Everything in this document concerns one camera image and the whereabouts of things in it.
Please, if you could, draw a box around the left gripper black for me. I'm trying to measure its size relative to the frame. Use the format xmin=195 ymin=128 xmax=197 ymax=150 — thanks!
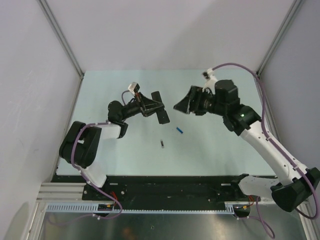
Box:
xmin=120 ymin=92 xmax=164 ymax=121

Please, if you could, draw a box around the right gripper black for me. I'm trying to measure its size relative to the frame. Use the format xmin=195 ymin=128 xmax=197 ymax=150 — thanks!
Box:
xmin=174 ymin=85 xmax=227 ymax=116

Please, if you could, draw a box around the black remote control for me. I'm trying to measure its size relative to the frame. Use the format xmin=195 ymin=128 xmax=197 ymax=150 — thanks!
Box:
xmin=151 ymin=91 xmax=170 ymax=125

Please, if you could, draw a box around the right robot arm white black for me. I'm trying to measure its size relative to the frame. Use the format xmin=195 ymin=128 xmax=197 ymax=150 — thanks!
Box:
xmin=173 ymin=79 xmax=320 ymax=212

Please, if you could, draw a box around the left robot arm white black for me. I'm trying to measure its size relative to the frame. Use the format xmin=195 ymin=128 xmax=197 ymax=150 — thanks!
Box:
xmin=59 ymin=91 xmax=170 ymax=200

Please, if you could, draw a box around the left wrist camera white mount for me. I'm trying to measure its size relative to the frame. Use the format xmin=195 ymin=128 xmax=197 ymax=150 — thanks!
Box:
xmin=128 ymin=82 xmax=140 ymax=96

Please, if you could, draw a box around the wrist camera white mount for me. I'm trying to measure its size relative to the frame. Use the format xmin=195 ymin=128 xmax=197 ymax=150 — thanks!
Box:
xmin=128 ymin=82 xmax=140 ymax=96
xmin=202 ymin=68 xmax=218 ymax=93

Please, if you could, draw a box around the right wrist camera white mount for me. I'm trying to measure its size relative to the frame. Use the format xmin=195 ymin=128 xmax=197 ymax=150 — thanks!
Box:
xmin=202 ymin=68 xmax=218 ymax=93

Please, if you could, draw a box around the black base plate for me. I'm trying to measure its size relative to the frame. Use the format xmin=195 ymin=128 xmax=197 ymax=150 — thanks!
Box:
xmin=51 ymin=174 xmax=268 ymax=211

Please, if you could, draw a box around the grey slotted cable duct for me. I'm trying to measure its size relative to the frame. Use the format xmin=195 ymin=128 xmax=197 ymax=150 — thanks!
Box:
xmin=46 ymin=202 xmax=249 ymax=215

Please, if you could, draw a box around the aluminium cross rail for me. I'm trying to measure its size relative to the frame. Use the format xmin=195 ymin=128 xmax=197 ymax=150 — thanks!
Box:
xmin=36 ymin=182 xmax=85 ymax=203

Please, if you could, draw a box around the left aluminium frame post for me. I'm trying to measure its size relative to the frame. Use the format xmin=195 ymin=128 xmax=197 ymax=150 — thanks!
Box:
xmin=37 ymin=0 xmax=85 ymax=78

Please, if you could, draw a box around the aluminium frame post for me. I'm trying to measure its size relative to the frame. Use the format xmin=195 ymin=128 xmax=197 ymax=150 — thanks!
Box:
xmin=256 ymin=0 xmax=305 ymax=77
xmin=37 ymin=0 xmax=85 ymax=78

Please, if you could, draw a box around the right aluminium frame post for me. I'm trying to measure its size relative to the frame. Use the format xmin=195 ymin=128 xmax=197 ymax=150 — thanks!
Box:
xmin=256 ymin=0 xmax=305 ymax=77

